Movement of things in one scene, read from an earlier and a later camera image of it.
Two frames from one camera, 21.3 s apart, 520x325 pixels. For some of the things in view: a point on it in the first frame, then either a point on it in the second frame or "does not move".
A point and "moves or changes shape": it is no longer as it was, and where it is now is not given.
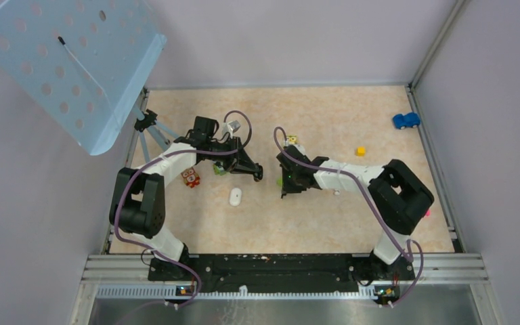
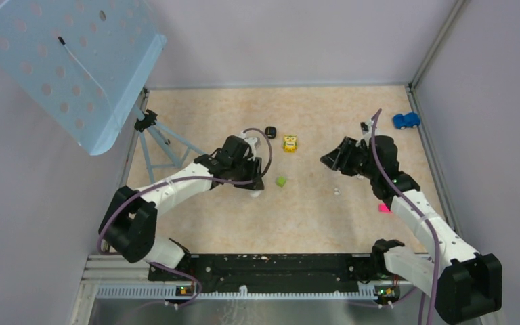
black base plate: (283, 271) does not move
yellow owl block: (292, 139) does not move
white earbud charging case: (235, 197) to (255, 193)
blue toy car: (409, 120) does not move
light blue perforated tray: (81, 65) does not move
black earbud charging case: (260, 175) moves or changes shape
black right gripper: (287, 188) to (339, 158)
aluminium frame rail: (129, 277) does not move
